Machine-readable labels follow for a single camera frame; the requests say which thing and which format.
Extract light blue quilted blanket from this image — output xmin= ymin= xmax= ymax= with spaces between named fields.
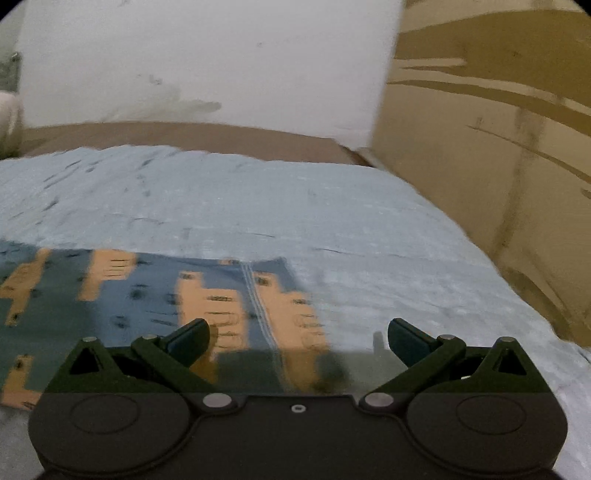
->
xmin=0 ymin=145 xmax=591 ymax=480

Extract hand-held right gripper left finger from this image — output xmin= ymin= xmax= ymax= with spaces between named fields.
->
xmin=46 ymin=318 xmax=241 ymax=412

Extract plywood board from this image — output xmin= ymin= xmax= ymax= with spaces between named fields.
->
xmin=370 ymin=0 xmax=591 ymax=348

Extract brown wooden bed frame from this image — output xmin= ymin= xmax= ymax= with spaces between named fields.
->
xmin=19 ymin=121 xmax=372 ymax=167

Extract beige rolled comforter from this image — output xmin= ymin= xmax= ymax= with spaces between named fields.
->
xmin=0 ymin=90 xmax=25 ymax=158

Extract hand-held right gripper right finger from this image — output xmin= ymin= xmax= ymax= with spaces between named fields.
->
xmin=358 ymin=318 xmax=553 ymax=412

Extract blue pants with orange print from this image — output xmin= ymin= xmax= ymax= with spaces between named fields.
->
xmin=0 ymin=240 xmax=352 ymax=412

